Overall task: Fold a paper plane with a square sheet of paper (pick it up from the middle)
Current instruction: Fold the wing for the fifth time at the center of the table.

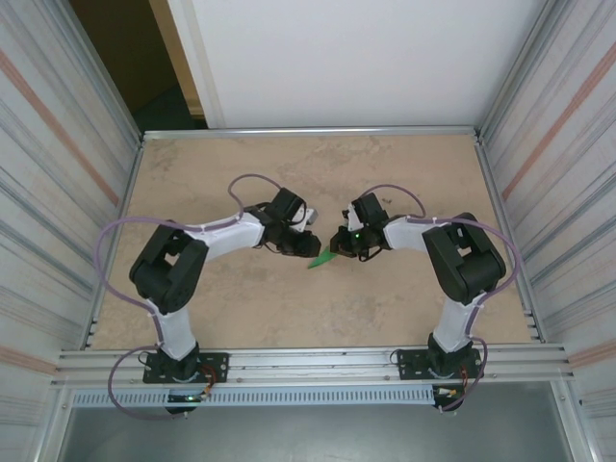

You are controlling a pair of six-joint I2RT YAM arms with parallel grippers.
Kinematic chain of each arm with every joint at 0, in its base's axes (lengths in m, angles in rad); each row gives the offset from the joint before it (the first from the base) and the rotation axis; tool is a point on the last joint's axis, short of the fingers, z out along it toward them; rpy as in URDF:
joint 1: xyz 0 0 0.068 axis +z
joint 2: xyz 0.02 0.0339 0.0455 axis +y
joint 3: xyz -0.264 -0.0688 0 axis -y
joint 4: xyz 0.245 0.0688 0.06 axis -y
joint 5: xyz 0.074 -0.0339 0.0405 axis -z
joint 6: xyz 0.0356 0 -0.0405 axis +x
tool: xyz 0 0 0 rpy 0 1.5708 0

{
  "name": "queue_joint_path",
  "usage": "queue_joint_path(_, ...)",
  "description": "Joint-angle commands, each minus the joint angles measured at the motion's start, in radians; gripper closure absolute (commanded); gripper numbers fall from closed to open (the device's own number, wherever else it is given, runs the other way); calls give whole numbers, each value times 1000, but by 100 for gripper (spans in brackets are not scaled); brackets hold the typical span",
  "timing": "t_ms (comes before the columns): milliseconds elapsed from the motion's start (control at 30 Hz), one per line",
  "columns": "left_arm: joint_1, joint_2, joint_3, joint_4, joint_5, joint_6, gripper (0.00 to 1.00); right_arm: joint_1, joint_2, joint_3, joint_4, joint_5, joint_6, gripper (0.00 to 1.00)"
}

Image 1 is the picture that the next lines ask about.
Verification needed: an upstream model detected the green cloth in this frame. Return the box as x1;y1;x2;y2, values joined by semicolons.
307;244;338;270

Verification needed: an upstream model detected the tan wooden door jamb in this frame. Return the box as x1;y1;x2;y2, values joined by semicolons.
148;0;209;129

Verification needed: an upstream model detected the corrugated translucent side panel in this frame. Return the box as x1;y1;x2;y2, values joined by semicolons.
0;0;143;462
480;0;616;462

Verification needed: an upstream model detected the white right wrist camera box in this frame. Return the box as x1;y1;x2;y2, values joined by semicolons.
341;201;363;231

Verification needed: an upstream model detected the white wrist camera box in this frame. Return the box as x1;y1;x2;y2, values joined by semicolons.
292;205;320;236
341;201;363;231

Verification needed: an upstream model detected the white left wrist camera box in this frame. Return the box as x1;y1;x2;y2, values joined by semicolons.
292;205;320;236

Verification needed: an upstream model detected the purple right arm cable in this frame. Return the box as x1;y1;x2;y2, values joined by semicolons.
365;184;524;414

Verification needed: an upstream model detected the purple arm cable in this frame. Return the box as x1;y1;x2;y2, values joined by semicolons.
98;173;285;421
365;184;524;414

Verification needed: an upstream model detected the aluminium table edge rail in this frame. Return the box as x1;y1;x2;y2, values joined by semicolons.
141;125;484;142

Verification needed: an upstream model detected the long aluminium mounting rail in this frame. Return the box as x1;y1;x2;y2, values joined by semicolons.
50;342;578;388

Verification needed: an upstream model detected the aluminium table side rail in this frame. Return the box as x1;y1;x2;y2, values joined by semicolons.
474;134;548;344
86;137;146;350

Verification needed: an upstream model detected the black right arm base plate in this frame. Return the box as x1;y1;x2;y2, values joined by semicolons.
397;348;485;381

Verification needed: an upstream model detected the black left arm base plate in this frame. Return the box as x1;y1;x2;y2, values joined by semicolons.
142;352;230;385

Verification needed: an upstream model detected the grey slotted cable duct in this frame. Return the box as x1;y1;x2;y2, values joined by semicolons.
69;387;437;408

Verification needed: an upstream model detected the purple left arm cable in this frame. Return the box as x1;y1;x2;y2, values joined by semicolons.
98;173;285;421

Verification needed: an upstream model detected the red and yellow wire bundle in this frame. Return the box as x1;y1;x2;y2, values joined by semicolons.
435;368;472;400
198;364;218;401

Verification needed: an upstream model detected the white door frame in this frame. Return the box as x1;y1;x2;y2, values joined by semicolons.
166;0;227;130

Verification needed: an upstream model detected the aluminium corner post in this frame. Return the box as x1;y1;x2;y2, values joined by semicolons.
479;0;567;139
52;0;144;141

